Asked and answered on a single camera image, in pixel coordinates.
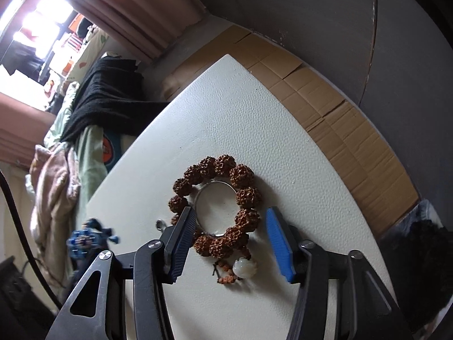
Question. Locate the pink curtain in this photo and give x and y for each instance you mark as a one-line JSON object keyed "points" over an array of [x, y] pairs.
{"points": [[21, 127], [141, 17]]}

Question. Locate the green bed sheet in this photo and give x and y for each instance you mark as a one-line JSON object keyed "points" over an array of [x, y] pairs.
{"points": [[88, 156]]}

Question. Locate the black trash bag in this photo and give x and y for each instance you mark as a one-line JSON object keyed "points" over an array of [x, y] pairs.
{"points": [[421, 262]]}

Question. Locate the black blanket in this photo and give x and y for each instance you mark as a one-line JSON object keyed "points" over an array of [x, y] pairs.
{"points": [[106, 95]]}

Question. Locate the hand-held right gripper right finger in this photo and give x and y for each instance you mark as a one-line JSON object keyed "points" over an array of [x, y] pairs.
{"points": [[279, 244]]}

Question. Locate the orange box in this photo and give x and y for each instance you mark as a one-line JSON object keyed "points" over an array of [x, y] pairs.
{"points": [[75, 21]]}

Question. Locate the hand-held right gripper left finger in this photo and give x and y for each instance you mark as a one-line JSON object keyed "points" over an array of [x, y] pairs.
{"points": [[180, 248]]}

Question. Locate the flattened cardboard sheet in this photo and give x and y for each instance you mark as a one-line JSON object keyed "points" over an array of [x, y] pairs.
{"points": [[354, 138]]}

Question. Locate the leaf print cushion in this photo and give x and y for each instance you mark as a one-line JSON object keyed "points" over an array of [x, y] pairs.
{"points": [[90, 53]]}

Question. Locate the silver bangle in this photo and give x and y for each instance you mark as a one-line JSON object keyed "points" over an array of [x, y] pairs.
{"points": [[198, 193]]}

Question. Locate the teal and orange cushion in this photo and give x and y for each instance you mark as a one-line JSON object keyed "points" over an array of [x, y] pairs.
{"points": [[111, 148]]}

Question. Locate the pink fleece blanket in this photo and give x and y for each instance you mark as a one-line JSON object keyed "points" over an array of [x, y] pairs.
{"points": [[53, 198]]}

